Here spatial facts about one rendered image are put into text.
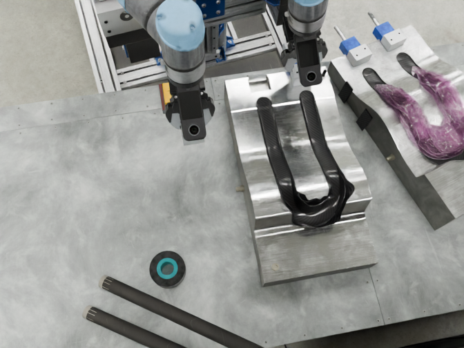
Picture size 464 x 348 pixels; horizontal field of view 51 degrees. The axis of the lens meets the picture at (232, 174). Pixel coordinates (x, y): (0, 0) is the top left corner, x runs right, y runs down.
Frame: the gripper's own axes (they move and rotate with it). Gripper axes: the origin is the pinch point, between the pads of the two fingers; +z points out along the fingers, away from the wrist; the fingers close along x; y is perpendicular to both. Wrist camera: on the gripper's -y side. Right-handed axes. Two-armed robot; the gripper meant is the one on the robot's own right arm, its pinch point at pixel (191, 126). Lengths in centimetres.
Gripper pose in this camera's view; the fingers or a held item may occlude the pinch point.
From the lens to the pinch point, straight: 108.9
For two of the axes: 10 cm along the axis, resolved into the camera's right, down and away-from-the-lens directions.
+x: -9.8, 1.6, -0.9
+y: -1.8, -9.2, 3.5
